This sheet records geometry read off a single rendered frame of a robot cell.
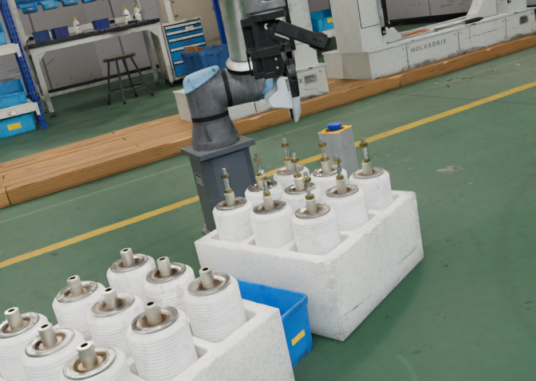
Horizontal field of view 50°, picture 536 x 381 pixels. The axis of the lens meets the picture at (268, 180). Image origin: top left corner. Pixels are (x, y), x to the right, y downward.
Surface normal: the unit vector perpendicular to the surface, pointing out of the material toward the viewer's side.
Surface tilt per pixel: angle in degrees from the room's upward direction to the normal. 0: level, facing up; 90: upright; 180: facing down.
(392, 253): 90
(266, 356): 90
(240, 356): 90
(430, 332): 0
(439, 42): 90
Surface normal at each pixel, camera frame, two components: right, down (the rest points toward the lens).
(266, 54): 0.16, 0.26
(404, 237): 0.76, 0.04
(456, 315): -0.20, -0.94
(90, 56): 0.44, 0.18
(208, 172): -0.31, 0.34
